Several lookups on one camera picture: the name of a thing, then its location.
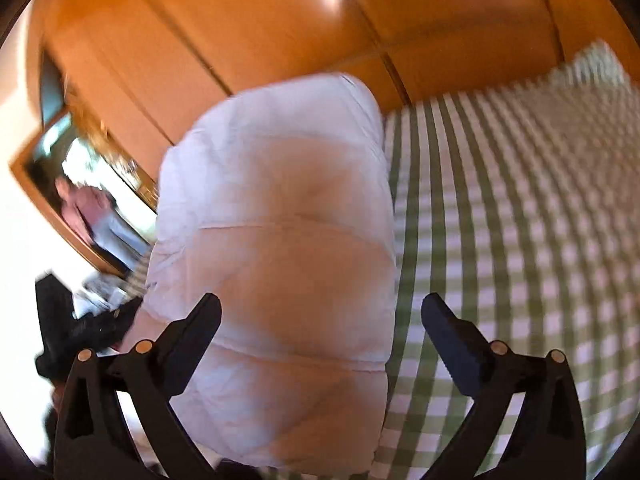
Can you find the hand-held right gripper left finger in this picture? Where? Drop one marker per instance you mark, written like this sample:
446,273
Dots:
200,322

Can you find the wooden framed mirror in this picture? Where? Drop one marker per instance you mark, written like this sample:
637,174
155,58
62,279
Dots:
95,210

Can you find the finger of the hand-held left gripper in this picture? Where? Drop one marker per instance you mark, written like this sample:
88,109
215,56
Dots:
107,325

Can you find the green checked bed sheet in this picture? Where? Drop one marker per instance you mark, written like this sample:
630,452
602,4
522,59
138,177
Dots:
500,210

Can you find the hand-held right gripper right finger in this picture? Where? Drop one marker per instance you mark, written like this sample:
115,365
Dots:
445,322

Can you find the wooden headboard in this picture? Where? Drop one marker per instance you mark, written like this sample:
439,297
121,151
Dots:
250,35

